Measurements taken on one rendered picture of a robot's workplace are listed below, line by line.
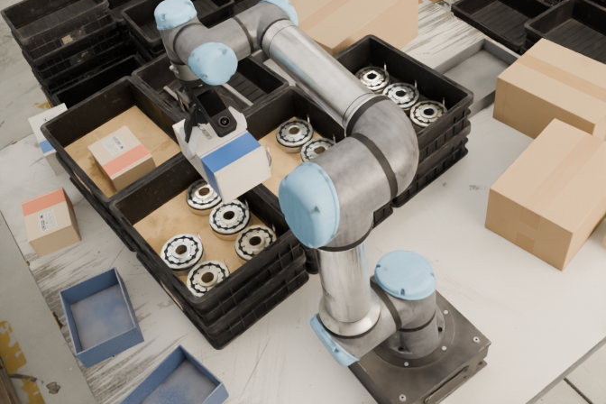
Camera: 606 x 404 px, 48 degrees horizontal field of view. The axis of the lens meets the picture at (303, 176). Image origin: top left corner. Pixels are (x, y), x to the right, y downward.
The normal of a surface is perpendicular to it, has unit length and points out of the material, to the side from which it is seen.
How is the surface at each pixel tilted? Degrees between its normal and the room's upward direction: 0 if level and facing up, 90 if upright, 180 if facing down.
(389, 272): 7
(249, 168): 90
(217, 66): 90
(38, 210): 0
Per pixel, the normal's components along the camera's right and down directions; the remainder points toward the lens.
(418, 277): -0.05, -0.73
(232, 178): 0.57, 0.57
